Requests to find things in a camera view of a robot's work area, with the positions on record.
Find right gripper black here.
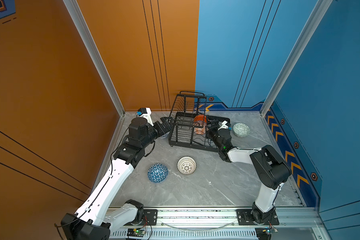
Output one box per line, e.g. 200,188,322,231
204,115,224,152

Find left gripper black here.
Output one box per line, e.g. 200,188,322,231
139,116,172,151

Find red patterned bowl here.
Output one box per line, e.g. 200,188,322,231
194,122,206,135

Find black wire dish rack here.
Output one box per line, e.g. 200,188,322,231
168,91,231,152

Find dark blue geometric bowl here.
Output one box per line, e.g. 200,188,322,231
147,164,169,184

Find orange plastic bowl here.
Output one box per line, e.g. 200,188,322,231
194,115,208,123

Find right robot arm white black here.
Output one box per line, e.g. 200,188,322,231
206,116,292,225

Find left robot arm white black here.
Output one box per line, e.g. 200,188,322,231
55,116,171,240

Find blue white floral bowl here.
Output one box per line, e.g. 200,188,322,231
160,132,169,139

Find green white patterned bowl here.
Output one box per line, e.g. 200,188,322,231
233,123,251,138

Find white red lattice bowl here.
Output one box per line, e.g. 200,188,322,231
177,157,197,175

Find left green circuit board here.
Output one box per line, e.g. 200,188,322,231
126,228,148,240

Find right circuit board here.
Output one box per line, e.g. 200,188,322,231
255,228,279,240

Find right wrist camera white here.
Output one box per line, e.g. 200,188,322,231
218,121,232,130

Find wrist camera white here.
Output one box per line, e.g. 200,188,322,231
136,108,154,126
218,121,232,130

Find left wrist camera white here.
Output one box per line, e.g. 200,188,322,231
136,108,154,126

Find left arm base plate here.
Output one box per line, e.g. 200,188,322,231
124,209,158,227

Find aluminium front rail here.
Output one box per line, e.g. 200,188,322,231
108,207,330,240

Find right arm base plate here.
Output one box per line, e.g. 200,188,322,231
236,208,280,226

